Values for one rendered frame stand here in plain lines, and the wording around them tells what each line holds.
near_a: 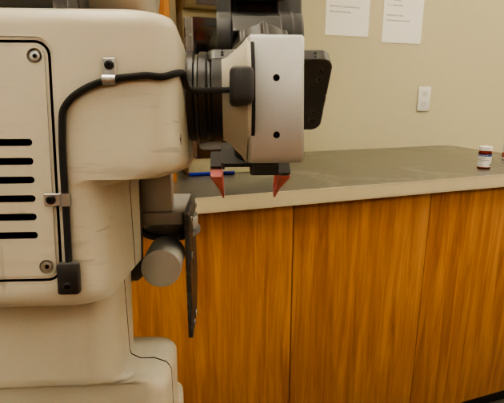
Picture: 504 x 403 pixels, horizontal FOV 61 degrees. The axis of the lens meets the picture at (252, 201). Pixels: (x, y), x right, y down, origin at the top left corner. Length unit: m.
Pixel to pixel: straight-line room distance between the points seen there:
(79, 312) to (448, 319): 1.35
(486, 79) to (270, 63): 2.14
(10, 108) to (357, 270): 1.10
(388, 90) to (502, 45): 0.68
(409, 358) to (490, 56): 1.55
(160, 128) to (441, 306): 1.35
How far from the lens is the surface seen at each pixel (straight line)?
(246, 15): 0.54
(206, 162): 1.32
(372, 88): 2.07
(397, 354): 1.54
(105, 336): 0.44
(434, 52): 2.27
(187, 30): 1.30
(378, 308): 1.41
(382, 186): 1.24
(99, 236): 0.35
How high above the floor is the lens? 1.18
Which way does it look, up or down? 14 degrees down
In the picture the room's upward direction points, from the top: straight up
